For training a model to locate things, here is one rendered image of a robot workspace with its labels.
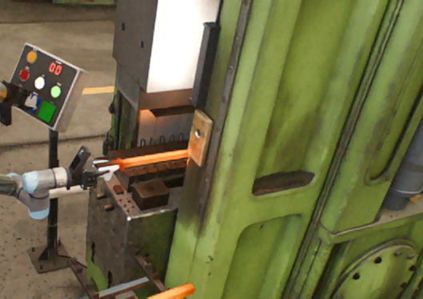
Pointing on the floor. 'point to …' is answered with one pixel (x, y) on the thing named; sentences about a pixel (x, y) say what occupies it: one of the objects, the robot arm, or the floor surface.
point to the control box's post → (55, 197)
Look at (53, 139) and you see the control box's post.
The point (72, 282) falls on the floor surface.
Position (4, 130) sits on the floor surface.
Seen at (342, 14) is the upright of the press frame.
